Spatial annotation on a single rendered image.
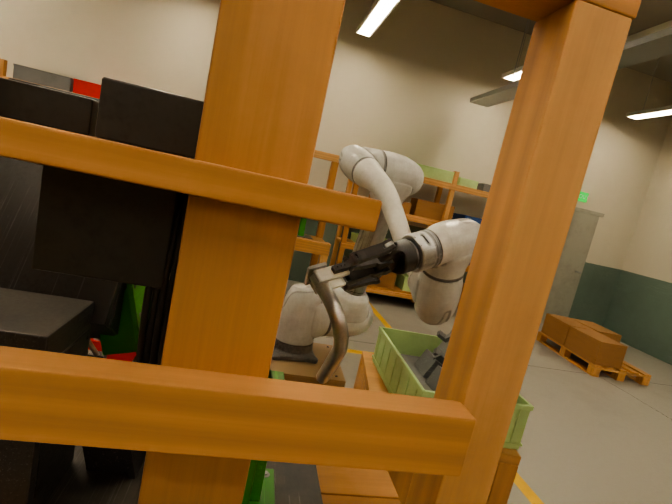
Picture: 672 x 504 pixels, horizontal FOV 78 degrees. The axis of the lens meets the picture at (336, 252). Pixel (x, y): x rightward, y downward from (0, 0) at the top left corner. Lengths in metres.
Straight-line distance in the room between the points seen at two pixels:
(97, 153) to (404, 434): 0.51
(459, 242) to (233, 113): 0.61
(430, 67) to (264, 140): 6.67
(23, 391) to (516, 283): 0.64
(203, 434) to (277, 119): 0.40
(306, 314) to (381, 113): 5.47
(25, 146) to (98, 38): 6.46
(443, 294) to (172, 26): 6.18
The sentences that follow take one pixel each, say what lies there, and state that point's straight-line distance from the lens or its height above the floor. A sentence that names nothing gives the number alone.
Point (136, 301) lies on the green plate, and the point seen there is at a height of 1.23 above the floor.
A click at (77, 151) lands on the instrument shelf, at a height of 1.52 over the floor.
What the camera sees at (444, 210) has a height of 1.60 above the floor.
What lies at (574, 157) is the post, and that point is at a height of 1.66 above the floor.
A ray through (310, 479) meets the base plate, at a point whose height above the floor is 0.90.
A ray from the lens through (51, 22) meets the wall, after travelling 7.21.
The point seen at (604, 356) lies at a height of 0.27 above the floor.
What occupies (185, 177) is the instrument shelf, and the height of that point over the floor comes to 1.52.
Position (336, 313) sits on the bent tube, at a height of 1.32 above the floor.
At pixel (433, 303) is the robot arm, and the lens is 1.05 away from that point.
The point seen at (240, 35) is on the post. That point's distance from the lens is 0.55.
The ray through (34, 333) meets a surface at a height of 1.24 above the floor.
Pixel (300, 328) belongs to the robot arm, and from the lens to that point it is 1.57.
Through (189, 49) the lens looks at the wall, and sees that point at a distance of 6.72.
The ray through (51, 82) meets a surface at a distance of 6.46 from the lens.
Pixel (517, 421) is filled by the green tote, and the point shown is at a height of 0.90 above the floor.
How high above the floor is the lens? 1.54
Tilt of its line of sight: 8 degrees down
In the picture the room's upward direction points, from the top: 12 degrees clockwise
